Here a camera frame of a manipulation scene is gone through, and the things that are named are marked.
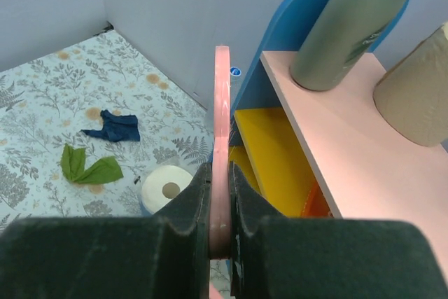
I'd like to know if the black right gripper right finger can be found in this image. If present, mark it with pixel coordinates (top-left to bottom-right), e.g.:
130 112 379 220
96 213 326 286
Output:
229 164 440 298

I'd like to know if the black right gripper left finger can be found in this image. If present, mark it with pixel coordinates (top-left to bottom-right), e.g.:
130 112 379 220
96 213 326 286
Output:
1 163 211 298

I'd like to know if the pink hand brush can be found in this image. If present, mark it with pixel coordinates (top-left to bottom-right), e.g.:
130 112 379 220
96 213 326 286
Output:
208 46 232 299

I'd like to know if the small green paper scrap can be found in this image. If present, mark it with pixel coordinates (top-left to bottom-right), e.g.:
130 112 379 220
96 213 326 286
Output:
60 144 86 182

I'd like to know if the dark blue paper scrap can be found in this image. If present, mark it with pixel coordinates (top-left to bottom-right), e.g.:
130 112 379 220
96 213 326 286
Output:
81 110 141 142

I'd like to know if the orange snack packet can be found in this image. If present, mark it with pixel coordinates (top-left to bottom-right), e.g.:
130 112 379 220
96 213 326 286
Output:
301 183 333 218

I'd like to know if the white toilet paper roll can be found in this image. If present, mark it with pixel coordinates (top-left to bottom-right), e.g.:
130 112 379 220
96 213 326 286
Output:
141 165 193 214

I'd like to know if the blue yellow pink shelf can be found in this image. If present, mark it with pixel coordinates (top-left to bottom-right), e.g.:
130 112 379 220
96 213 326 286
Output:
227 0 448 221

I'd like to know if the clear plastic water bottle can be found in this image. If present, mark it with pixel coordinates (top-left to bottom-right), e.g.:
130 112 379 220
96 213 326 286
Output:
230 67 242 99

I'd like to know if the beige cylinder container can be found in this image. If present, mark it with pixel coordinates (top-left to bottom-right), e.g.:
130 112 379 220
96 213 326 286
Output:
372 23 447 147

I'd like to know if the grey green metal bottle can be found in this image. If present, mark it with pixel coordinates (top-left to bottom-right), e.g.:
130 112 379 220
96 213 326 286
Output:
290 0 406 91

